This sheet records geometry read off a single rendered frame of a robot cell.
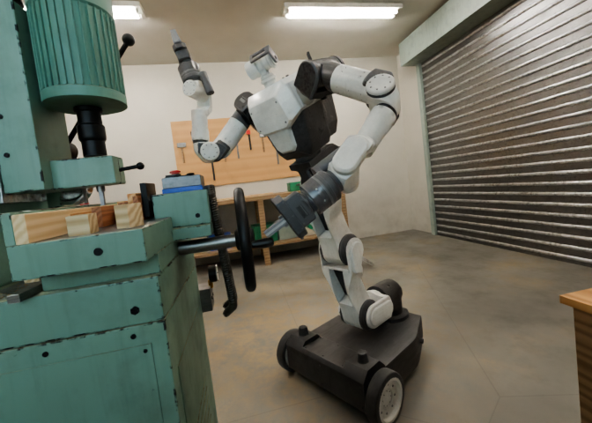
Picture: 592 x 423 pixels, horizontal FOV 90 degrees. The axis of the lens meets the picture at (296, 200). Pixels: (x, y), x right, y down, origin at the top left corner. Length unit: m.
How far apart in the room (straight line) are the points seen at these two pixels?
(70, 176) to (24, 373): 0.41
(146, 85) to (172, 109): 0.43
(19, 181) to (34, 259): 0.28
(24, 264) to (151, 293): 0.20
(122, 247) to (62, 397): 0.31
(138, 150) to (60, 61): 3.52
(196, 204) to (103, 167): 0.24
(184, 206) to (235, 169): 3.38
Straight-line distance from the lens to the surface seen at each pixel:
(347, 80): 0.97
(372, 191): 4.67
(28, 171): 0.89
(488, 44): 3.87
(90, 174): 0.87
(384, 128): 0.83
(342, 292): 1.52
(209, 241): 0.83
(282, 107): 1.11
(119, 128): 4.48
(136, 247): 0.60
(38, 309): 0.74
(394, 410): 1.44
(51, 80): 0.88
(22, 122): 0.90
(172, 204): 0.81
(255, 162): 4.18
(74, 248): 0.63
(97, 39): 0.91
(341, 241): 1.32
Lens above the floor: 0.95
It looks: 3 degrees down
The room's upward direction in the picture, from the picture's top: 7 degrees counter-clockwise
